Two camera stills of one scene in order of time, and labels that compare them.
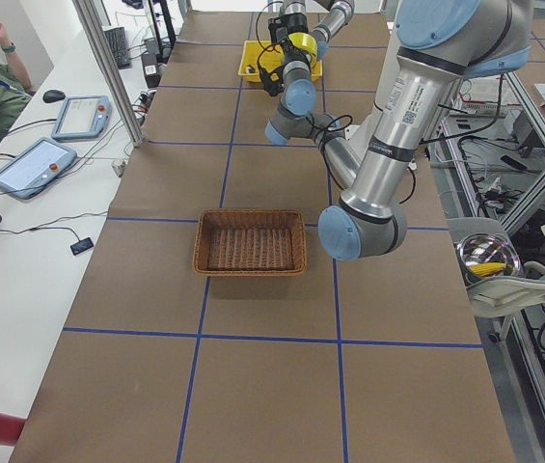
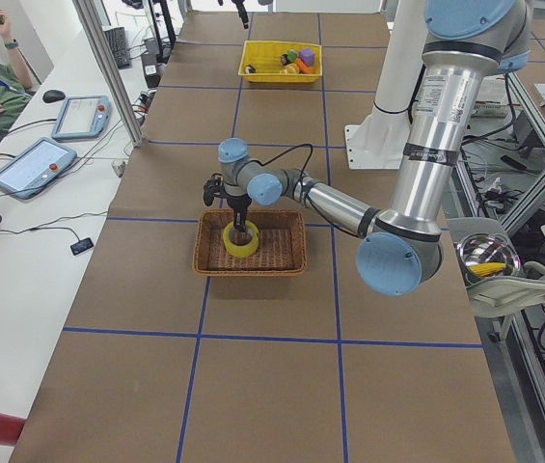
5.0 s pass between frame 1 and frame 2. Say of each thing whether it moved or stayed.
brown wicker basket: stayed
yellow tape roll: moved
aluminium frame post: stayed
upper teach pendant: stayed
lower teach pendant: stayed
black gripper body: moved
